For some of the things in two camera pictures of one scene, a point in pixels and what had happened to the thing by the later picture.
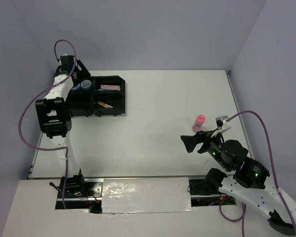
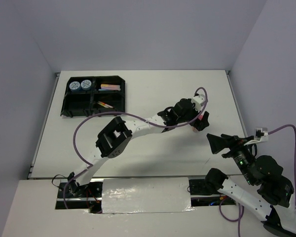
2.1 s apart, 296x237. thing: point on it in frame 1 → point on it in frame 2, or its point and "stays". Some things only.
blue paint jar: (86, 84) stays
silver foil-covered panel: (150, 195) stays
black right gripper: (190, 140) → (232, 141)
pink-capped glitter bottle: (199, 121) stays
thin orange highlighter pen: (105, 104) stays
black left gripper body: (82, 74) → (192, 113)
